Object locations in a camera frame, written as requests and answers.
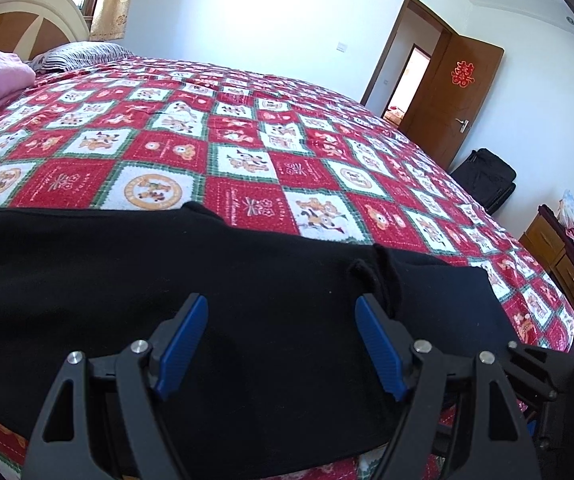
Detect striped pillow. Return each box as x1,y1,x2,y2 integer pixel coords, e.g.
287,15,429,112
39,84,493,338
27,41,135,73

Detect brown wooden door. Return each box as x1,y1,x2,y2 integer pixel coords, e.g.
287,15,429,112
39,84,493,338
399,34,505,171

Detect brown wooden cabinet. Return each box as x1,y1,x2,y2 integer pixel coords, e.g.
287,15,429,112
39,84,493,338
519,204,574,331

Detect cream wooden bed headboard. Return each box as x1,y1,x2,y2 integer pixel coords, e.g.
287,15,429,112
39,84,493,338
0,0,90,61

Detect black pants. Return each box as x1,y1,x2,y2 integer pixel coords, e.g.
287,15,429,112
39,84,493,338
0,201,520,478

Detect yellow curtain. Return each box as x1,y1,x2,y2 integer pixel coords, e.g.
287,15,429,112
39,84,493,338
90,0,140,42

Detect red paper door decoration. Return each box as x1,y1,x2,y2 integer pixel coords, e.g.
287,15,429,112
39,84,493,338
451,60,475,88

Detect brown door frame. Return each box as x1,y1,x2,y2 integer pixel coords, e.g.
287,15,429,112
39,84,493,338
361,0,452,111

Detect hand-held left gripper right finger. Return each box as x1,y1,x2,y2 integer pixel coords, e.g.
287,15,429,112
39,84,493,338
355,294,542,480

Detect black suitcase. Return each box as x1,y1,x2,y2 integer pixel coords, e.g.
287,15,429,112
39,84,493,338
449,148,518,216

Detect red printed bedspread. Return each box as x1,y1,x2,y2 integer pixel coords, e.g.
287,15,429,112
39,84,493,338
0,52,574,480

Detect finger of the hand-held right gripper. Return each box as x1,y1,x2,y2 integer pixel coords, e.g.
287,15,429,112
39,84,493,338
506,340,574,403

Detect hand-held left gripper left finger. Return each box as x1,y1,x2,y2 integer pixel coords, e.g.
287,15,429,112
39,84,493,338
22,294,209,480

